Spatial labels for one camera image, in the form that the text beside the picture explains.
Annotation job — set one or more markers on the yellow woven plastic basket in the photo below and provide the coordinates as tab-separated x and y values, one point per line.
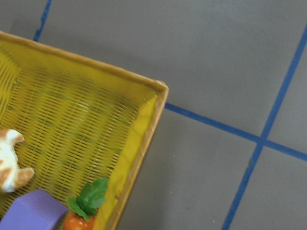
81	120

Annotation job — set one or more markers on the orange toy carrot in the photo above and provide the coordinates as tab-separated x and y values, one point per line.
84	207

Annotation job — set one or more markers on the purple foam block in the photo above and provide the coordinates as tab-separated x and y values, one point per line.
37	210

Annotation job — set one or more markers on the toy croissant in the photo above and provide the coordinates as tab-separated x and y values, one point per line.
12	177

